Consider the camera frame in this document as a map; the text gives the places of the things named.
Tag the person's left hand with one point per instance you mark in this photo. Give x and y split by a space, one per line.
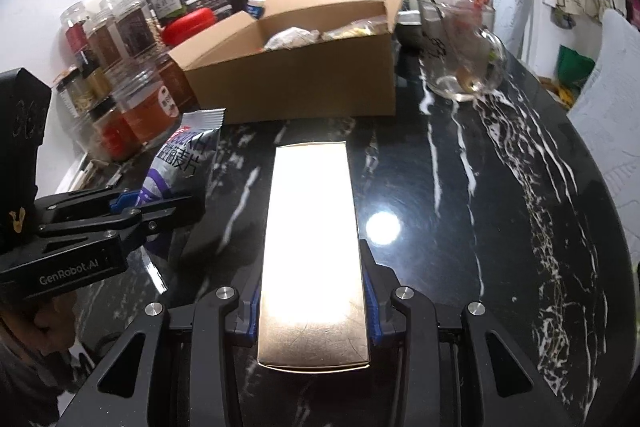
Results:
54 312

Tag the white bottle blue label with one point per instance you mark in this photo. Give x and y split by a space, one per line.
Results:
256 8

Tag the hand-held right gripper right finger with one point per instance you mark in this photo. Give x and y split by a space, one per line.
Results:
375 317

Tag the green bag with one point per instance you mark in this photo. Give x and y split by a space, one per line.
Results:
575 64

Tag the silver purple snack bag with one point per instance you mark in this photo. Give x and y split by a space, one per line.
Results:
175 167

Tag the cluster of plastic spice jars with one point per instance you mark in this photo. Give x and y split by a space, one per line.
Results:
135 107

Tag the person's left forearm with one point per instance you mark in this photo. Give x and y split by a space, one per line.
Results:
25 372

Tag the glass mug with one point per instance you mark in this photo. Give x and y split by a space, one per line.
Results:
460 52

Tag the cardboard box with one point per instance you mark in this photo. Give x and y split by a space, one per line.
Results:
300 79

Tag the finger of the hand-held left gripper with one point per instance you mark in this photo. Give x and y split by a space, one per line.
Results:
122 199
165 213

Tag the white patterned bread packet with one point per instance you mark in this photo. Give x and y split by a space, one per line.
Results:
290 39

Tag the gold rectangular box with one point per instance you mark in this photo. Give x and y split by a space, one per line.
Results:
312 232

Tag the white paper sheets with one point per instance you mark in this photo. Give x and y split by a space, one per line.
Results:
92 174

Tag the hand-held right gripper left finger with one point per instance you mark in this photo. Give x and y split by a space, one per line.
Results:
247 309

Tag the light blue covered chair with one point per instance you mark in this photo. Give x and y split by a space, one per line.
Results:
610 132
512 12

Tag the plastic bag of goods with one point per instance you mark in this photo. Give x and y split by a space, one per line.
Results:
555 92

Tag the red plastic container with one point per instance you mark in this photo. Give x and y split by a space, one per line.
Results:
187 27

